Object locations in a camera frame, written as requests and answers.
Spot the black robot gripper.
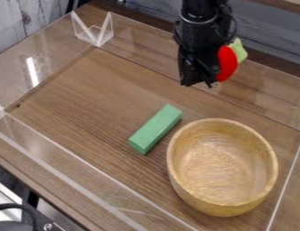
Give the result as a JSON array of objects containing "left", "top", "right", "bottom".
[{"left": 174, "top": 0, "right": 236, "bottom": 88}]

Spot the light wooden bowl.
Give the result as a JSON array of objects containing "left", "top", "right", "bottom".
[{"left": 167, "top": 118, "right": 279, "bottom": 217}]

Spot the green rectangular block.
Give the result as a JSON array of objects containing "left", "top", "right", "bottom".
[{"left": 128, "top": 105, "right": 182, "bottom": 154}]

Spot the clear acrylic corner bracket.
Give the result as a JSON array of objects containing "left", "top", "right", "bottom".
[{"left": 69, "top": 12, "right": 114, "bottom": 47}]

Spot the clear acrylic tray wall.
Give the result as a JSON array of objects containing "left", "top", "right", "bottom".
[{"left": 0, "top": 6, "right": 300, "bottom": 231}]

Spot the black metal table bracket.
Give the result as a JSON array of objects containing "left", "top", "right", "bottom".
[{"left": 21, "top": 189, "right": 65, "bottom": 231}]

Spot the black cable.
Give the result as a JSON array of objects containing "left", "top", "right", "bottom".
[{"left": 0, "top": 203, "right": 36, "bottom": 231}]

